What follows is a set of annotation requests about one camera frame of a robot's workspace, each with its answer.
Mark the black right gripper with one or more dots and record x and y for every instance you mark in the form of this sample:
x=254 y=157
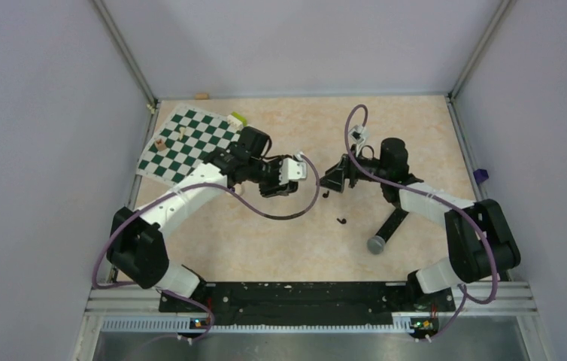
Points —
x=334 y=178

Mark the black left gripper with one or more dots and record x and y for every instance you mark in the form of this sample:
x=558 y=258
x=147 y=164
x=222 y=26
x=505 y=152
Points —
x=274 y=188

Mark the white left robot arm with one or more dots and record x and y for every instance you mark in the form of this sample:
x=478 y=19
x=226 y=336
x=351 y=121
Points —
x=137 y=243

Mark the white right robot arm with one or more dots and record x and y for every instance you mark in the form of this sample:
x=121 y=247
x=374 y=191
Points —
x=479 y=240

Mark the green white toy block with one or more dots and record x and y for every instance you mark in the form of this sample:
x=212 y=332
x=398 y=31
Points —
x=237 y=121

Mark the black microphone grey head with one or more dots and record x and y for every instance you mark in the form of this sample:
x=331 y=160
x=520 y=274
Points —
x=377 y=242

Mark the green white chessboard mat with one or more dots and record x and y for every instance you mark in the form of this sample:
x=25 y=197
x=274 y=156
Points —
x=205 y=131

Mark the small wooden cube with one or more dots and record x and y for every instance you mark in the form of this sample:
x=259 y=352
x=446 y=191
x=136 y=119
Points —
x=160 y=145

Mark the small purple object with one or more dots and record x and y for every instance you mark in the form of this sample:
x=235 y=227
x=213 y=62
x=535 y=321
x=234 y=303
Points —
x=481 y=175

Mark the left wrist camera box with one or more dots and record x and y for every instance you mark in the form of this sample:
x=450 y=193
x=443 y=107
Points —
x=293 y=170

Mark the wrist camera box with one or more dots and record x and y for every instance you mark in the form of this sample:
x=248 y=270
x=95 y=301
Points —
x=358 y=135
x=293 y=170

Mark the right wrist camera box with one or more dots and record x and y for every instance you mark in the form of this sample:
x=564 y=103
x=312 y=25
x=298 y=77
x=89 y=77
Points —
x=358 y=135

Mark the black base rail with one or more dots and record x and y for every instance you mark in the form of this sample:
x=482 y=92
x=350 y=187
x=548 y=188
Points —
x=308 y=303

